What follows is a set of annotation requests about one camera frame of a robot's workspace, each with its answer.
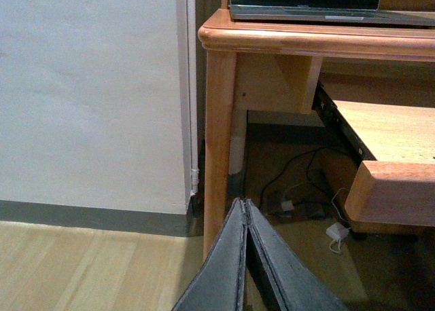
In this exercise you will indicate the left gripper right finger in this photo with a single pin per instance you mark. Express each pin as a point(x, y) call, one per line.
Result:
point(283, 281)

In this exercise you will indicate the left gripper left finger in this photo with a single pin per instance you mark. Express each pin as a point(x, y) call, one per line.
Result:
point(220, 283)

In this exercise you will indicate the white power adapter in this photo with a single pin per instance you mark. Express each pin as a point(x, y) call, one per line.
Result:
point(337, 233)

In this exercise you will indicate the wooden keyboard tray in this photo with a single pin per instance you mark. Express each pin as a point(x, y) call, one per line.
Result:
point(393, 188)

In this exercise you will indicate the white vertical pipe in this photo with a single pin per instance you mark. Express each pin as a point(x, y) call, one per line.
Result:
point(237, 141)

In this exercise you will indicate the wooden desk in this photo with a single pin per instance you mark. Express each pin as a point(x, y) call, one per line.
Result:
point(276, 67)

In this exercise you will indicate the grey laptop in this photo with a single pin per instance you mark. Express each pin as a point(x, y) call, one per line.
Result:
point(335, 11)

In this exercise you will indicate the white wall plug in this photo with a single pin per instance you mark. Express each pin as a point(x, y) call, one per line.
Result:
point(287, 206)

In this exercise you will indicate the black drawer slide rail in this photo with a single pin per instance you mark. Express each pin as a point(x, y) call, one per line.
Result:
point(332, 118)

